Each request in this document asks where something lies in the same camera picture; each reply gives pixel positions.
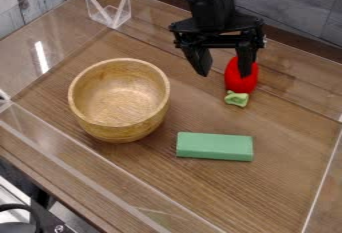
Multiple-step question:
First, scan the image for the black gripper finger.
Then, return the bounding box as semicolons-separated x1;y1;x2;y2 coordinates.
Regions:
235;41;257;78
180;44;212;77

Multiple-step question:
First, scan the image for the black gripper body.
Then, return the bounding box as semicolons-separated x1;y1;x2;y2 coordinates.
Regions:
168;13;265;48

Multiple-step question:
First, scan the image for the red plush strawberry toy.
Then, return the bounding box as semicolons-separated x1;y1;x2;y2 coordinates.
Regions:
223;55;260;108

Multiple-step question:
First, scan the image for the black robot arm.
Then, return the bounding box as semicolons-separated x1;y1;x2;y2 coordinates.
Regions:
168;0;264;78

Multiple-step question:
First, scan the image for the wooden bowl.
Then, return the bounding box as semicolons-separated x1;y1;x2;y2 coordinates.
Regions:
68;58;171;143

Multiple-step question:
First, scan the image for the green rectangular sponge block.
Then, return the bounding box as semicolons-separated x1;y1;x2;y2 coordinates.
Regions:
176;132;253;162

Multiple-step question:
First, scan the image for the clear acrylic tray enclosure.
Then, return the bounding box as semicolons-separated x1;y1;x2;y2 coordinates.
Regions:
0;0;342;233

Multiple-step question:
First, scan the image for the black cable and clamp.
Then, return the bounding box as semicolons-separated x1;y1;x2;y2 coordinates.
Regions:
0;198;77;233

